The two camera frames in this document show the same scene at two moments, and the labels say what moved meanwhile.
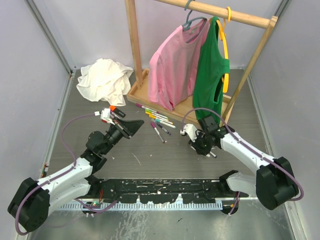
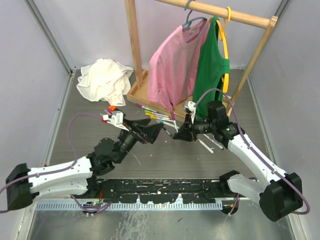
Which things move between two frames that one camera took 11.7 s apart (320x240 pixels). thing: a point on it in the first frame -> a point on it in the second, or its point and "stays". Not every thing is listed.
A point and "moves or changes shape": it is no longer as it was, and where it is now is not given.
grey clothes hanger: (186, 26) stays
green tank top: (211, 68) stays
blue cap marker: (213, 154) moves or changes shape
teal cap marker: (165, 123) stays
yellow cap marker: (156, 115) stays
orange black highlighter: (117, 111) stays
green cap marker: (147, 110) stays
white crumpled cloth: (106, 80) stays
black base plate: (207, 190) stays
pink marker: (153, 125) -> (173, 118)
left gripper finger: (133, 126) -> (150, 133)
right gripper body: (202, 143) -> (202, 126)
